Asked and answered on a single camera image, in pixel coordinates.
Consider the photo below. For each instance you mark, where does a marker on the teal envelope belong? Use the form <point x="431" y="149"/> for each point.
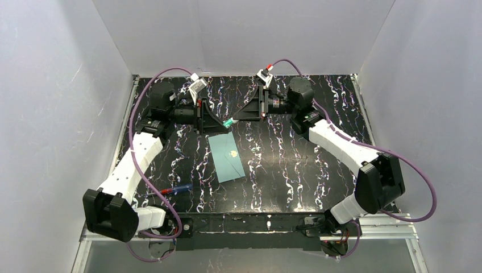
<point x="227" y="162"/>

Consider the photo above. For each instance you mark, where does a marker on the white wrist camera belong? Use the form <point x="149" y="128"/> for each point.
<point x="198" y="84"/>
<point x="264" y="76"/>

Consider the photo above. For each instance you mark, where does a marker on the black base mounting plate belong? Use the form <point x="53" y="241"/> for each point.
<point x="200" y="231"/>

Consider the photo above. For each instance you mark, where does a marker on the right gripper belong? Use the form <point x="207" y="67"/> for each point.
<point x="262" y="103"/>

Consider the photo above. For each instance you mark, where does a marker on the green white glue stick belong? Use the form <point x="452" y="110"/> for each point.
<point x="228" y="123"/>

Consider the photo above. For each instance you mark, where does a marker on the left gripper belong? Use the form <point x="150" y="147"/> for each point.
<point x="200" y="116"/>

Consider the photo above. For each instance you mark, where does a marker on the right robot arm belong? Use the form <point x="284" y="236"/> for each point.
<point x="378" y="174"/>

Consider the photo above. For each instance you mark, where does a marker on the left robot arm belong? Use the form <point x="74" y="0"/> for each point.
<point x="108" y="209"/>

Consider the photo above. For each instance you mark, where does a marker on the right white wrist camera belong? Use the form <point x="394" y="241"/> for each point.
<point x="264" y="76"/>

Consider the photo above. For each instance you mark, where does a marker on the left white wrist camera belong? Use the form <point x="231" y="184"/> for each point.
<point x="198" y="84"/>

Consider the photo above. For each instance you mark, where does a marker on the blue red screwdriver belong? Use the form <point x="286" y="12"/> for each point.
<point x="176" y="190"/>

